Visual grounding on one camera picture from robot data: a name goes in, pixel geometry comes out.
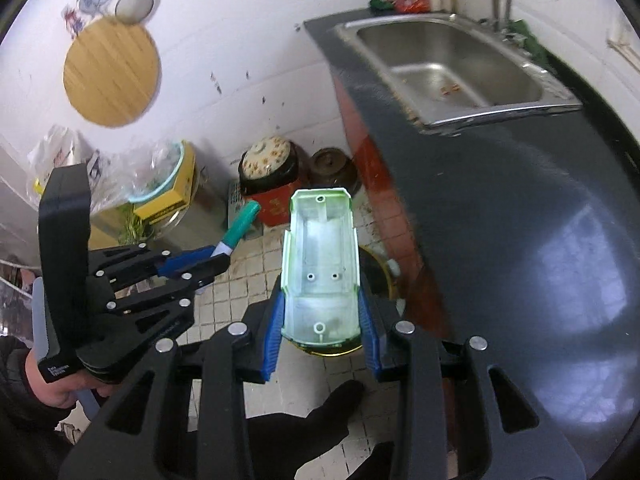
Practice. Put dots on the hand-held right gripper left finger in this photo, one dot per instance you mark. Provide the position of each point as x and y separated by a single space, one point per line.
272 330

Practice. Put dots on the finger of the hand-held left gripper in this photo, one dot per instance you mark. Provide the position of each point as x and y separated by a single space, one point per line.
185 261
210 270

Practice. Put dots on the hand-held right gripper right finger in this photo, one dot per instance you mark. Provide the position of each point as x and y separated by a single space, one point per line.
371 335

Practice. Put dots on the green white marker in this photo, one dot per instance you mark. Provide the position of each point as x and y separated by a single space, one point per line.
240 225

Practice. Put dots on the green white plastic box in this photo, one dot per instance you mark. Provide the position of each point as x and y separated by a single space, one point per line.
320 260

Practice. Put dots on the person's left forearm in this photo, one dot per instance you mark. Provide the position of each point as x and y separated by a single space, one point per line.
20 425

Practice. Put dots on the person's left hand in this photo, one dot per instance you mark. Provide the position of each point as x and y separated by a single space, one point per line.
55 395

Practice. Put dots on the steel bucket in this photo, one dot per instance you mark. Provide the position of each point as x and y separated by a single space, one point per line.
205 205

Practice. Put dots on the green leafy vegetables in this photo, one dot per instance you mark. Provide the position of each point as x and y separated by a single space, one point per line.
132 227

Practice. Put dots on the yellow cardboard box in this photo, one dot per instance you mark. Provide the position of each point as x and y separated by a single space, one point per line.
170 200

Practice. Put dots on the grey grid plate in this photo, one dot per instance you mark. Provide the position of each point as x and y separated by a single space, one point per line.
236 200

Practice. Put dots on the teal rimmed basin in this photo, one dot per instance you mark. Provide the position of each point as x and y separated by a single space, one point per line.
172 170

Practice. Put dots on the red box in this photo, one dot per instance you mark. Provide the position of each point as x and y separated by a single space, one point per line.
280 207

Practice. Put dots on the person's leg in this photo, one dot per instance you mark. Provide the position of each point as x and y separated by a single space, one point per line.
325 420

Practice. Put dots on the clear plastic bag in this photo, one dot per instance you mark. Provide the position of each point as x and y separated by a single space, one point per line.
120 175

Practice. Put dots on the white plastic bag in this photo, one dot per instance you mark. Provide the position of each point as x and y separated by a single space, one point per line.
57 147

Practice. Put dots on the black pot floral lid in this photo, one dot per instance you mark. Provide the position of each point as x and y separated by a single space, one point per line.
265 157

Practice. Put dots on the brown clay pot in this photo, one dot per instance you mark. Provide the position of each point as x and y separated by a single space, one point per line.
332 165

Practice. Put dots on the red counter cabinet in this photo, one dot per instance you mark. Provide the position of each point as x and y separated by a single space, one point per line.
370 160

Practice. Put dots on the round wooden board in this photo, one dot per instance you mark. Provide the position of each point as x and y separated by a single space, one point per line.
112 72

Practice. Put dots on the metal mesh strainer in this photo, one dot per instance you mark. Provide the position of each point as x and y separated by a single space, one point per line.
132 5

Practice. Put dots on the stainless steel sink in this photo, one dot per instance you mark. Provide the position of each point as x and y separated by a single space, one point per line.
450 75

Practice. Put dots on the small green rag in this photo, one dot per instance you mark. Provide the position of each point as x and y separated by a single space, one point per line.
382 4

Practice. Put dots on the green cloth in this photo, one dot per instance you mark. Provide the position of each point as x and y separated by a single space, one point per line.
532 45

